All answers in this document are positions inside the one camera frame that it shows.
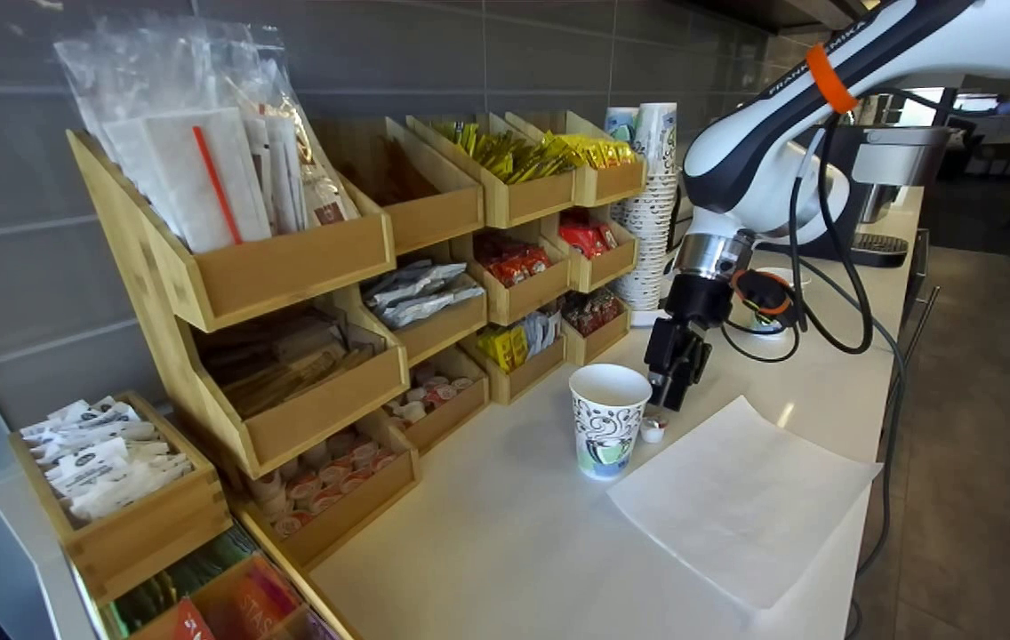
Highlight black coffee machine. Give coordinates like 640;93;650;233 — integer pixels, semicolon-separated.
763;117;942;270

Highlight orange strap on arm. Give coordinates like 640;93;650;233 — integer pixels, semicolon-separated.
805;43;862;117

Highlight large wooden three-tier rack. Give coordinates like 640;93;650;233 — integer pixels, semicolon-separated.
60;124;420;571

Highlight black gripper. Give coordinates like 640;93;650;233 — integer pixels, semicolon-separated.
640;273;740;418

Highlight orange cable connector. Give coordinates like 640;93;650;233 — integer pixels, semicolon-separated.
733;267;800;324

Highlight white sugar packets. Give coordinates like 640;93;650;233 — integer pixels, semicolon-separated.
19;395;197;526

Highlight wooden nine-bin condiment rack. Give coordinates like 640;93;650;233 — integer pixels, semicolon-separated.
321;107;650;457

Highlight slim printed paper cup stack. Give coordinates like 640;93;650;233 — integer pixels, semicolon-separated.
602;105;644;150

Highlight bright yellow sweetener packets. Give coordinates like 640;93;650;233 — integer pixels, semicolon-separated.
539;133;640;176

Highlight brown stirrers and packets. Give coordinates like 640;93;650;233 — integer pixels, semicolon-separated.
197;309;389;421

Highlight low wooden box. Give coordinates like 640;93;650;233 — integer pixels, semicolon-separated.
8;393;236;606

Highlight green yellow tea packets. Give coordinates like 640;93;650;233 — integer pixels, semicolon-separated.
431;117;570;189

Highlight floral printed paper cup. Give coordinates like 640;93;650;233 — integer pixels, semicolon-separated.
564;361;654;484

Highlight clear plastic bag of straws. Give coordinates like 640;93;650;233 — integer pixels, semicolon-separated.
50;12;363;261

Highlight wooden tray with coloured packets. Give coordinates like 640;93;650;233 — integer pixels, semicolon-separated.
68;520;356;640

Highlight dark red packets pile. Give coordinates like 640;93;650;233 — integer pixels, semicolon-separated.
559;287;628;343

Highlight white paper napkin sheet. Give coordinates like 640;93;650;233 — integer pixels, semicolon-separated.
606;393;884;618

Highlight yellow and white packets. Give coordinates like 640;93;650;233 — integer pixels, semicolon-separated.
468;309;564;377

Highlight small red packets pile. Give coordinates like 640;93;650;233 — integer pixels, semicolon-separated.
476;235;555;292

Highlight tall printed paper cup stack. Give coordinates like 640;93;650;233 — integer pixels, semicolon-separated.
618;100;682;331

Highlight silver foil packets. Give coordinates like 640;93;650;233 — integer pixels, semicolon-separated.
363;257;487;336

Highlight bright red packets pile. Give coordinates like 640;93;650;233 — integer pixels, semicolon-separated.
555;209;622;264

